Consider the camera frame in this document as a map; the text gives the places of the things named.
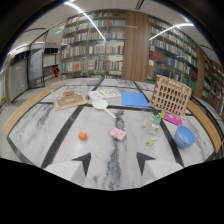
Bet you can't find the blue folder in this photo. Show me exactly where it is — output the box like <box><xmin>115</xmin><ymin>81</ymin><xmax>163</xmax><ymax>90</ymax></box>
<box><xmin>121</xmin><ymin>91</ymin><xmax>151</xmax><ymax>109</ymax></box>

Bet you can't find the wooden building model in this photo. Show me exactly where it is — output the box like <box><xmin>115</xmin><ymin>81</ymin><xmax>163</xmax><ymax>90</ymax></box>
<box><xmin>53</xmin><ymin>87</ymin><xmax>88</xmax><ymax>112</ymax></box>

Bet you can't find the red step stool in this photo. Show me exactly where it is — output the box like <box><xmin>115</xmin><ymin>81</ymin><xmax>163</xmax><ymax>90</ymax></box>
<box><xmin>51</xmin><ymin>66</ymin><xmax>61</xmax><ymax>79</ymax></box>

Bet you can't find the white round paddle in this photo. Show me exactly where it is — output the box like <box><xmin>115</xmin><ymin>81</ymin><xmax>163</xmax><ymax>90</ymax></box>
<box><xmin>91</xmin><ymin>98</ymin><xmax>117</xmax><ymax>119</ymax></box>

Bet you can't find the pink block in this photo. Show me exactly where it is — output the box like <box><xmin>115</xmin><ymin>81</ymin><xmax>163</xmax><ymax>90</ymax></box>
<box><xmin>109</xmin><ymin>127</ymin><xmax>128</xmax><ymax>142</ymax></box>

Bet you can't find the small yellow-green clip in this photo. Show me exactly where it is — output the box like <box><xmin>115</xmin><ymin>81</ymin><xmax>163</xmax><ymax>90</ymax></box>
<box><xmin>145</xmin><ymin>139</ymin><xmax>158</xmax><ymax>147</ymax></box>

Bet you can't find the orange cube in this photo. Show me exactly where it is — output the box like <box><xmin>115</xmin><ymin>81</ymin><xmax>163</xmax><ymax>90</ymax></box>
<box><xmin>78</xmin><ymin>131</ymin><xmax>88</xmax><ymax>142</ymax></box>

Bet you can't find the small clear bottle green label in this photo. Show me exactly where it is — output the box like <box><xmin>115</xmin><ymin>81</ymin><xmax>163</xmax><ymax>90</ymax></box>
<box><xmin>149</xmin><ymin>114</ymin><xmax>162</xmax><ymax>136</ymax></box>

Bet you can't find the glass door panel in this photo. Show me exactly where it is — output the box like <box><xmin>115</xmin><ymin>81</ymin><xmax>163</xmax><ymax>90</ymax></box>
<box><xmin>27</xmin><ymin>42</ymin><xmax>46</xmax><ymax>90</ymax></box>

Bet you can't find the blue bowl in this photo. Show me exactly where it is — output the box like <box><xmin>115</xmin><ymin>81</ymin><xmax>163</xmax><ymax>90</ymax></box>
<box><xmin>174</xmin><ymin>125</ymin><xmax>197</xmax><ymax>150</ymax></box>

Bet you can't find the magenta card packet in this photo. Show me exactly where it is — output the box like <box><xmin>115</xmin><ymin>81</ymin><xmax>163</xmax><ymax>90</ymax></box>
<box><xmin>160</xmin><ymin>110</ymin><xmax>184</xmax><ymax>127</ymax></box>

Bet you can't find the large wooden bookshelf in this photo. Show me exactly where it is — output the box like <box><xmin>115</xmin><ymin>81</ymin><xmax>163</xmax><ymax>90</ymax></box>
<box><xmin>59</xmin><ymin>9</ymin><xmax>127</xmax><ymax>80</ymax></box>

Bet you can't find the wooden bench edge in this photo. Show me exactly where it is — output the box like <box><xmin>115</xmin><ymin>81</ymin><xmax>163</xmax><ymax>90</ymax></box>
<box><xmin>188</xmin><ymin>97</ymin><xmax>223</xmax><ymax>155</ymax></box>

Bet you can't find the wooden wall column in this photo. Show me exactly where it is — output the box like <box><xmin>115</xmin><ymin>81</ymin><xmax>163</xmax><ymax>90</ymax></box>
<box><xmin>121</xmin><ymin>9</ymin><xmax>151</xmax><ymax>83</ymax></box>

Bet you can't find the wooden lattice model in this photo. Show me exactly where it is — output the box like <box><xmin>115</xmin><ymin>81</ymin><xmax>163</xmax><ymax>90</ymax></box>
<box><xmin>148</xmin><ymin>74</ymin><xmax>193</xmax><ymax>120</ymax></box>

